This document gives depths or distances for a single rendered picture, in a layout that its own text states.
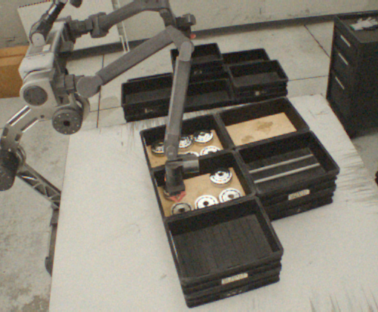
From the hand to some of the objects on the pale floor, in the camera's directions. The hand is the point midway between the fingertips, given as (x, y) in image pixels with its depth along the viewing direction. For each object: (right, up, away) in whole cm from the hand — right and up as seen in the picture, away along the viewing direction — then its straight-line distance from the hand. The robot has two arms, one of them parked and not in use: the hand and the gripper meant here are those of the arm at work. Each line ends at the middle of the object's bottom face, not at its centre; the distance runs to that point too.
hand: (176, 195), depth 172 cm
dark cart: (+155, +47, +164) cm, 231 cm away
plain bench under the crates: (+27, -60, +71) cm, 97 cm away
